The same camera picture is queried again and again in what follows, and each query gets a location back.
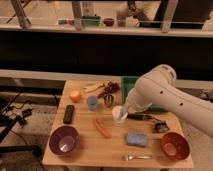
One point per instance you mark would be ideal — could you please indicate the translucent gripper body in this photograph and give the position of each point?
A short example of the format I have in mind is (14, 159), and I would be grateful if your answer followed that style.
(123, 112)

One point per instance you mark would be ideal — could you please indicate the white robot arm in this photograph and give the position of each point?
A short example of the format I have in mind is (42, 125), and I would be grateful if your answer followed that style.
(157, 87)

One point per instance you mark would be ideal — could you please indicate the green plastic tray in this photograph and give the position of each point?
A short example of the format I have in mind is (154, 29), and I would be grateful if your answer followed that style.
(127, 83)

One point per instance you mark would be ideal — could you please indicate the white paper cup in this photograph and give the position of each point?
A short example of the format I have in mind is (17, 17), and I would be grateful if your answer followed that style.
(115, 114)

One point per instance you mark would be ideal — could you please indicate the brown dried grapes bunch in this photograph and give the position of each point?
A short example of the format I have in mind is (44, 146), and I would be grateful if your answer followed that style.
(109, 88)

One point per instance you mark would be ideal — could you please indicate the orange carrot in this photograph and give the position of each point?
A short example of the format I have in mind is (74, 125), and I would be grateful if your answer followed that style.
(101, 129)

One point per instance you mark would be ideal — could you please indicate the blue sponge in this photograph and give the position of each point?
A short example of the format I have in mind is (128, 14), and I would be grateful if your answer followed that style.
(136, 139)

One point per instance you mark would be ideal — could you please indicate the blue plastic cup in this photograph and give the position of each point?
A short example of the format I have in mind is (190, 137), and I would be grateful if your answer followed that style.
(92, 102)

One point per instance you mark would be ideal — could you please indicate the small metal clip tool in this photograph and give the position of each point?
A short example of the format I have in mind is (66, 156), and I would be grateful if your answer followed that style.
(161, 127)

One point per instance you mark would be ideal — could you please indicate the yellow banana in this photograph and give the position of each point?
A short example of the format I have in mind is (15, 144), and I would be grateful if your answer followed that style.
(93, 87)

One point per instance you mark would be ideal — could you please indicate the silver fork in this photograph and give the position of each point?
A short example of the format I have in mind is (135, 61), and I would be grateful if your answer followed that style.
(131, 157)

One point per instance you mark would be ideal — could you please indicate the orange fruit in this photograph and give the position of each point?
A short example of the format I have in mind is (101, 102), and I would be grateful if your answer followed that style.
(75, 96)

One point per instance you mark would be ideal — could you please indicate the black remote control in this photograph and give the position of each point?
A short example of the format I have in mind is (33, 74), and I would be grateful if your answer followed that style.
(68, 114)

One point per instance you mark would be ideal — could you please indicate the orange-red bowl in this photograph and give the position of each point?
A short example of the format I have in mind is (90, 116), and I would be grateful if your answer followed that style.
(175, 146)

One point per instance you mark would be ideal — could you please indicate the purple bowl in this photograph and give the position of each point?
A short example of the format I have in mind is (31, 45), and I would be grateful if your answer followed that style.
(63, 140)

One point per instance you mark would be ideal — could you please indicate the background red bowl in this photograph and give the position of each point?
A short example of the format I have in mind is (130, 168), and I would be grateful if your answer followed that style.
(109, 22)

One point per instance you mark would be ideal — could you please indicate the background green container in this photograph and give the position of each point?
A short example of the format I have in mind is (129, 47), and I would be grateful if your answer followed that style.
(91, 20)

